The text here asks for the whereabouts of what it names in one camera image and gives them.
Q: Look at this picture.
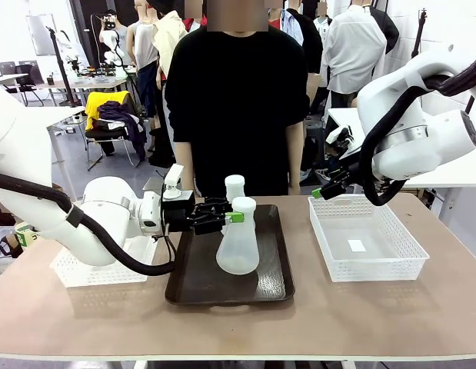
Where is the figure in black jacket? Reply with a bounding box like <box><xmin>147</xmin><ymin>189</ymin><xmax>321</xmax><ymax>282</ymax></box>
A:
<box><xmin>287</xmin><ymin>7</ymin><xmax>325</xmax><ymax>116</ymax></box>

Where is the black light stand pole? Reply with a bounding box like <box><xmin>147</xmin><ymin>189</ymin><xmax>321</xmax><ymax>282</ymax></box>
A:
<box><xmin>409</xmin><ymin>8</ymin><xmax>429</xmax><ymax>59</ymax></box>

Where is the yellow garment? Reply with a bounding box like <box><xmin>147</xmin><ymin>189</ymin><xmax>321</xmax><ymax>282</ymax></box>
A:
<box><xmin>85</xmin><ymin>91</ymin><xmax>131</xmax><ymax>131</ymax></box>

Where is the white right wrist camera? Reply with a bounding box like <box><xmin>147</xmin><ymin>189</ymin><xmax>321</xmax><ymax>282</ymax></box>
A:
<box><xmin>325</xmin><ymin>125</ymin><xmax>356</xmax><ymax>159</ymax></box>

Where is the metal floor base plate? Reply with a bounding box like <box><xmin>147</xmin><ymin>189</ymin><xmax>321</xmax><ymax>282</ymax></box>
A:
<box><xmin>142</xmin><ymin>176</ymin><xmax>166</xmax><ymax>191</ymax></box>

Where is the purple garment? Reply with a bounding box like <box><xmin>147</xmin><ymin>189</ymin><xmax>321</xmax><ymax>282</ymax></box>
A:
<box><xmin>97</xmin><ymin>100</ymin><xmax>148</xmax><ymax>162</ymax></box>

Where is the cluttered background desk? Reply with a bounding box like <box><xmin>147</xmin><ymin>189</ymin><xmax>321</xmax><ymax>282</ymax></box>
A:
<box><xmin>33</xmin><ymin>68</ymin><xmax>129</xmax><ymax>107</ymax></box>

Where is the person's left forearm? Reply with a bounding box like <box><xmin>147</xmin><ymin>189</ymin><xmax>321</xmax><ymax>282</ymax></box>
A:
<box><xmin>286</xmin><ymin>121</ymin><xmax>305</xmax><ymax>196</ymax></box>

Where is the mannequin in white tank top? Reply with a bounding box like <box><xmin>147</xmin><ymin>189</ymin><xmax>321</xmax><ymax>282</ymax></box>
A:
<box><xmin>125</xmin><ymin>0</ymin><xmax>161</xmax><ymax>130</ymax></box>

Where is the translucent white conical flask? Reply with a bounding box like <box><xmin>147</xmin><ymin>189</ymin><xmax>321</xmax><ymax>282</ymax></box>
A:
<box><xmin>221</xmin><ymin>175</ymin><xmax>247</xmax><ymax>235</ymax></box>
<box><xmin>215</xmin><ymin>197</ymin><xmax>261</xmax><ymax>276</ymax></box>

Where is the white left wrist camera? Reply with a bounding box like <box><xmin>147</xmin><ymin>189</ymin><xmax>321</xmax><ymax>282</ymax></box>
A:
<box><xmin>161</xmin><ymin>164</ymin><xmax>185</xmax><ymax>201</ymax></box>

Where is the metal frame chair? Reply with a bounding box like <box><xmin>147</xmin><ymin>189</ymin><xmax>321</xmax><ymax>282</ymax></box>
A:
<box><xmin>85</xmin><ymin>126</ymin><xmax>143</xmax><ymax>171</ymax></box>

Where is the dark brown plastic tray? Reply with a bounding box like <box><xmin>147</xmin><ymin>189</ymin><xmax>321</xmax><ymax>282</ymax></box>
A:
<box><xmin>165</xmin><ymin>203</ymin><xmax>296</xmax><ymax>308</ymax></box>

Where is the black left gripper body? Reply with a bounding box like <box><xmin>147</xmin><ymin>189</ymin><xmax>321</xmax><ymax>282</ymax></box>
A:
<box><xmin>161</xmin><ymin>191</ymin><xmax>197</xmax><ymax>234</ymax></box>

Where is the hanging black jacket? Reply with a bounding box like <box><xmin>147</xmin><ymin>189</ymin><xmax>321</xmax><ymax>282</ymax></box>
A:
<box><xmin>370</xmin><ymin>6</ymin><xmax>401</xmax><ymax>55</ymax></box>

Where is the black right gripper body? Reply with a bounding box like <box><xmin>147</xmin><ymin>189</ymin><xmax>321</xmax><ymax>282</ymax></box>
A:
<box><xmin>338</xmin><ymin>164</ymin><xmax>363</xmax><ymax>190</ymax></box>

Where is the black tripod stand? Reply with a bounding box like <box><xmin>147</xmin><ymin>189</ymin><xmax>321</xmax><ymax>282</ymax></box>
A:
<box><xmin>46</xmin><ymin>26</ymin><xmax>83</xmax><ymax>108</ymax></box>

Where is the white perforated basket with label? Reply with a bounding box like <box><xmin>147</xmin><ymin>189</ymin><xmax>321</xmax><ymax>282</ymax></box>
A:
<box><xmin>308</xmin><ymin>194</ymin><xmax>431</xmax><ymax>284</ymax></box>

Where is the mannequin in cream shirt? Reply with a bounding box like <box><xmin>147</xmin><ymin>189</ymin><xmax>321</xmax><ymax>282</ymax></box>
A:
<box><xmin>151</xmin><ymin>9</ymin><xmax>189</xmax><ymax>82</ymax></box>

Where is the figure in blue shirt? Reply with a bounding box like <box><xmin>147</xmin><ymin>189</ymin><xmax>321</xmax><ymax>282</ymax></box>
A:
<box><xmin>268</xmin><ymin>7</ymin><xmax>305</xmax><ymax>48</ymax></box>

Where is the mannequin in white dress shirt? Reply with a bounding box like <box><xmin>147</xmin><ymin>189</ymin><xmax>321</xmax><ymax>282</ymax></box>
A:
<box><xmin>322</xmin><ymin>2</ymin><xmax>388</xmax><ymax>109</ymax></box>

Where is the black office chair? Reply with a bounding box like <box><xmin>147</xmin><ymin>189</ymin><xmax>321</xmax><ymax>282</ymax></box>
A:
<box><xmin>5</xmin><ymin>64</ymin><xmax>45</xmax><ymax>108</ymax></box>

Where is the grey whiteboard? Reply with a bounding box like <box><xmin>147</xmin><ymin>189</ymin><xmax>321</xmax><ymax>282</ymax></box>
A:
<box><xmin>25</xmin><ymin>14</ymin><xmax>58</xmax><ymax>57</ymax></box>

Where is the white side table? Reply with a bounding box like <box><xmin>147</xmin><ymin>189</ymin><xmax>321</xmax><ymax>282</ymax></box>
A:
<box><xmin>327</xmin><ymin>106</ymin><xmax>476</xmax><ymax>190</ymax></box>

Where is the person in black shirt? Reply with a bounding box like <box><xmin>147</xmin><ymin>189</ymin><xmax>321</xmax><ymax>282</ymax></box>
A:
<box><xmin>164</xmin><ymin>28</ymin><xmax>311</xmax><ymax>198</ymax></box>

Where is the black sleeved right arm cable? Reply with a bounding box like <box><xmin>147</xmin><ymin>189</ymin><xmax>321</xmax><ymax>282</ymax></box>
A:
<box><xmin>358</xmin><ymin>52</ymin><xmax>476</xmax><ymax>207</ymax></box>

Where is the white perforated plastic basket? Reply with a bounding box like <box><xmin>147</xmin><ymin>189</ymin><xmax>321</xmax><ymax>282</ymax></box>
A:
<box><xmin>48</xmin><ymin>234</ymin><xmax>158</xmax><ymax>288</ymax></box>

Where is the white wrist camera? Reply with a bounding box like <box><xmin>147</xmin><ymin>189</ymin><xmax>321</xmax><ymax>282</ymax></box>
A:
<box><xmin>325</xmin><ymin>125</ymin><xmax>356</xmax><ymax>159</ymax></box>
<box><xmin>161</xmin><ymin>164</ymin><xmax>185</xmax><ymax>201</ymax></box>

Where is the paper bag with green print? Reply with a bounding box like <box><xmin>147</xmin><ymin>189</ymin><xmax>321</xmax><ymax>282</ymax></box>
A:
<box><xmin>14</xmin><ymin>221</ymin><xmax>42</xmax><ymax>249</ymax></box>

